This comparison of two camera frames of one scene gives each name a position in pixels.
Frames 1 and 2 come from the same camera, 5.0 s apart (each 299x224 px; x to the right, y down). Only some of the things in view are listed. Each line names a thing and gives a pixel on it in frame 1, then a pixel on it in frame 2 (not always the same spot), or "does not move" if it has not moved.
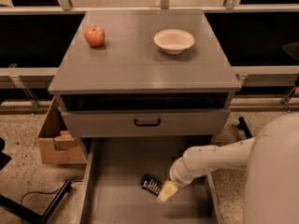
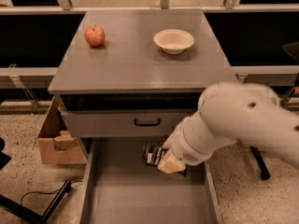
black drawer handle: x=147 y=124 does not move
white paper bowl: x=173 y=41 does not move
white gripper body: x=178 y=175 → x=184 y=147
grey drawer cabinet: x=144 y=74 does not move
